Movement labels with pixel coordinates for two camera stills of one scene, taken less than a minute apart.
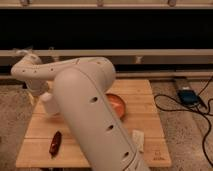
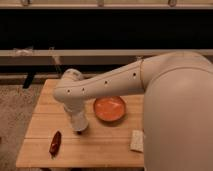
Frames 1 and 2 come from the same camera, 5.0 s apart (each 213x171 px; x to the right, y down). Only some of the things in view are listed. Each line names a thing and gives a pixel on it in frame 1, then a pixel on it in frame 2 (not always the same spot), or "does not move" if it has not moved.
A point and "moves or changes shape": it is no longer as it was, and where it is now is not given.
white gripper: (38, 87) → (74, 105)
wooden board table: (49, 141) does not move
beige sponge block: (138, 139) does not move
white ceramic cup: (51, 103) moves or changes shape
